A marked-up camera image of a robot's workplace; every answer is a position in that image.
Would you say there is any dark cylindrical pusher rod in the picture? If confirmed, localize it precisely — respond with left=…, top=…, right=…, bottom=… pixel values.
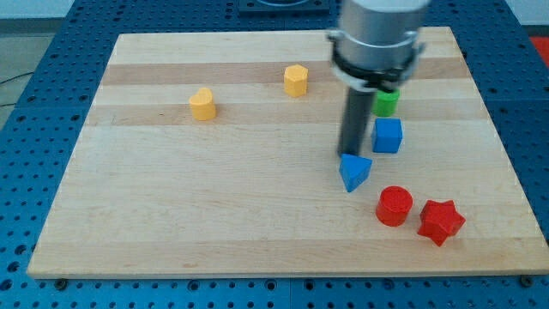
left=337, top=88, right=377, bottom=156

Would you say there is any blue cube block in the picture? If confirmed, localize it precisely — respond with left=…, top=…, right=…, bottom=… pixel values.
left=371, top=118, right=403, bottom=154

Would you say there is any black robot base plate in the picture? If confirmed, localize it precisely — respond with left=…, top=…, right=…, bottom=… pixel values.
left=237, top=0, right=331, bottom=15

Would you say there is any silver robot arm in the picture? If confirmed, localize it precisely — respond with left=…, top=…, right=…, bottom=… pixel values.
left=327, top=0, right=431, bottom=155

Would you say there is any red cylinder block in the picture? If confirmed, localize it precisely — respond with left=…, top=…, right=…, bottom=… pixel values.
left=376, top=185, right=413, bottom=227

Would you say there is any yellow heart block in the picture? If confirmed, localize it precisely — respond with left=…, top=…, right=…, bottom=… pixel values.
left=189, top=88, right=217, bottom=121

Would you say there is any wooden board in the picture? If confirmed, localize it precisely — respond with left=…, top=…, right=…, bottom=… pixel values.
left=27, top=27, right=548, bottom=279

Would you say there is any green cylinder block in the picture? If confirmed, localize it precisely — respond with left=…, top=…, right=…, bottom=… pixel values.
left=372, top=89, right=401, bottom=118

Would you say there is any red star block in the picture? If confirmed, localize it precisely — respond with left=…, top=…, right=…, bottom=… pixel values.
left=417, top=200, right=466, bottom=246

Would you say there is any yellow hexagon block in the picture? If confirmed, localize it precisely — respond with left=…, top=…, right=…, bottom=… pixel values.
left=284, top=64, right=309, bottom=97

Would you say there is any black cable on floor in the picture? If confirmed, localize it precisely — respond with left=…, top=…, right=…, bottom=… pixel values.
left=0, top=70, right=34, bottom=108

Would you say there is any blue triangle block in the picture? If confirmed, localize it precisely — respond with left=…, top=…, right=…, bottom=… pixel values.
left=339, top=154, right=373, bottom=192

